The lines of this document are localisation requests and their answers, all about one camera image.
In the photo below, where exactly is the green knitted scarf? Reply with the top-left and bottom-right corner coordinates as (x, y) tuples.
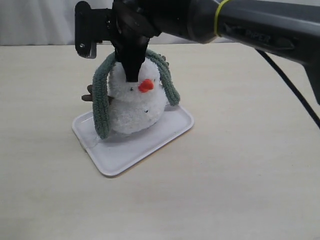
(92, 49), (181, 140)

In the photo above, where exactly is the white backdrop curtain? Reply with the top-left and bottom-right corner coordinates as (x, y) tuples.
(0, 0), (241, 47)

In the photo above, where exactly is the white plush snowman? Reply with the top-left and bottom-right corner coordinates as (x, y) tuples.
(81, 55), (172, 134)

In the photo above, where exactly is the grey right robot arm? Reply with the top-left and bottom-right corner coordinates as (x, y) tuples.
(112, 0), (320, 99)

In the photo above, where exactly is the white plastic tray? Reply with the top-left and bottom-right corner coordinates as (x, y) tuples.
(71, 105), (195, 178)

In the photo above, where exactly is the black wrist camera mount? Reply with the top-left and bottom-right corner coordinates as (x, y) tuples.
(74, 0), (114, 59)

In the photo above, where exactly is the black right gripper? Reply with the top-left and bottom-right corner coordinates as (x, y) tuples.
(111, 0), (192, 82)

